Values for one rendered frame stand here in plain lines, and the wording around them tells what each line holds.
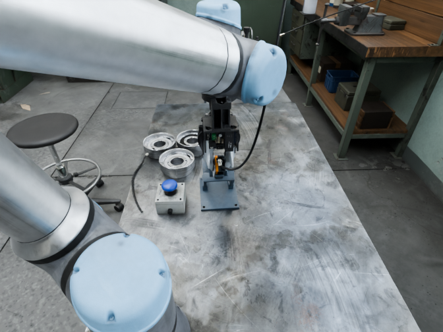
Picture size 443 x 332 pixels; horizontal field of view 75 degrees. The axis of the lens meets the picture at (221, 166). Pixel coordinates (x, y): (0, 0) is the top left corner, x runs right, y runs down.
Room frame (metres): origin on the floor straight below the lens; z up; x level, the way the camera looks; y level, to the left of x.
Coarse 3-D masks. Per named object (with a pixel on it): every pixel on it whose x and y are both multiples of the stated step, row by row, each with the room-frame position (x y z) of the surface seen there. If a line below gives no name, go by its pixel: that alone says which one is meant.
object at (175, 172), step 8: (168, 152) 0.73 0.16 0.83; (176, 152) 0.74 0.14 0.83; (184, 152) 0.74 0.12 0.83; (160, 160) 0.69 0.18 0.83; (168, 160) 0.70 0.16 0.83; (176, 160) 0.71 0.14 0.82; (184, 160) 0.70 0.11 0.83; (192, 160) 0.68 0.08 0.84; (160, 168) 0.67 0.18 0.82; (168, 168) 0.64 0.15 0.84; (176, 168) 0.64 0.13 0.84; (184, 168) 0.65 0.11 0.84; (192, 168) 0.67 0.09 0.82; (168, 176) 0.65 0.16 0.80; (176, 176) 0.65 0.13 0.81; (184, 176) 0.65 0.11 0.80
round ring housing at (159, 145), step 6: (162, 132) 0.84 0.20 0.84; (144, 138) 0.80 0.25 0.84; (150, 138) 0.82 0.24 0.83; (168, 138) 0.83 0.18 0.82; (174, 138) 0.80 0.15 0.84; (144, 144) 0.78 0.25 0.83; (156, 144) 0.80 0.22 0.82; (162, 144) 0.81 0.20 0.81; (168, 144) 0.79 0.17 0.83; (174, 144) 0.78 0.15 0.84; (144, 150) 0.76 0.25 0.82; (150, 150) 0.74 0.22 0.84; (156, 150) 0.74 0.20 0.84; (162, 150) 0.74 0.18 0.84; (150, 156) 0.75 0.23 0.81; (156, 156) 0.74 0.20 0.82
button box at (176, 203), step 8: (160, 184) 0.57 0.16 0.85; (184, 184) 0.57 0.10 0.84; (160, 192) 0.54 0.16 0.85; (168, 192) 0.53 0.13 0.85; (176, 192) 0.54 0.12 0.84; (184, 192) 0.54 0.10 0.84; (160, 200) 0.51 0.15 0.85; (168, 200) 0.51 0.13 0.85; (176, 200) 0.51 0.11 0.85; (184, 200) 0.53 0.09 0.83; (160, 208) 0.51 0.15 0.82; (168, 208) 0.51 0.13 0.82; (176, 208) 0.51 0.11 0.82; (184, 208) 0.51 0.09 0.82
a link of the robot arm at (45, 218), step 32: (0, 160) 0.24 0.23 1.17; (0, 192) 0.23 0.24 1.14; (32, 192) 0.25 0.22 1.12; (64, 192) 0.29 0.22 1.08; (0, 224) 0.22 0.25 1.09; (32, 224) 0.23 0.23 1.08; (64, 224) 0.25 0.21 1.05; (96, 224) 0.28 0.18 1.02; (32, 256) 0.22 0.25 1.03; (64, 256) 0.23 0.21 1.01
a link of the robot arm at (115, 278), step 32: (96, 256) 0.22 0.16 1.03; (128, 256) 0.22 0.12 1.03; (160, 256) 0.23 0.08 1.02; (64, 288) 0.20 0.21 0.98; (96, 288) 0.18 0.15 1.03; (128, 288) 0.18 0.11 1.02; (160, 288) 0.19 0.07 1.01; (96, 320) 0.15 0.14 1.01; (128, 320) 0.15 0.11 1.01; (160, 320) 0.17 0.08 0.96
